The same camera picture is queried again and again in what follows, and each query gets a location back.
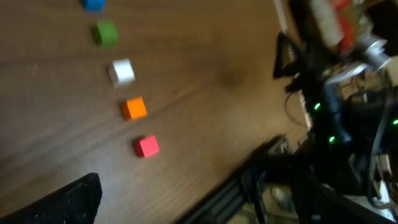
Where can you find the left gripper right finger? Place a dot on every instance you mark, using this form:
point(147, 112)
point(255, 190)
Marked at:
point(320, 208)

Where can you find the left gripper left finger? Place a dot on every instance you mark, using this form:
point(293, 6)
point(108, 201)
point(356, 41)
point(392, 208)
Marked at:
point(62, 205)

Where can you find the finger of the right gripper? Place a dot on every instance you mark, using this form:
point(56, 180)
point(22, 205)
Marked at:
point(287, 60)

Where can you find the pink cube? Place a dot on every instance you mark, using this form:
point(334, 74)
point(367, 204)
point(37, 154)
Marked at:
point(146, 146)

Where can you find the orange cube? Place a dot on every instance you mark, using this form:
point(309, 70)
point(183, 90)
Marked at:
point(134, 108)

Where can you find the green cube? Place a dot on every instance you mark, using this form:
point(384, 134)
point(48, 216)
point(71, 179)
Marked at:
point(106, 33)

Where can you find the blue cube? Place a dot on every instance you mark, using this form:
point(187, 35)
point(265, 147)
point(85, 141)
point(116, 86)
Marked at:
point(93, 4)

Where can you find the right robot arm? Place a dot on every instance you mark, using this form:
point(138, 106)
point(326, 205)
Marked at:
point(332, 118)

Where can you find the white cube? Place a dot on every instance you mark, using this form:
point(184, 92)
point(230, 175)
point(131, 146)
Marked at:
point(122, 71)

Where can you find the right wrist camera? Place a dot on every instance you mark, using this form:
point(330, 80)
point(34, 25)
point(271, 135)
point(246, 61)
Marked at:
point(370, 53)

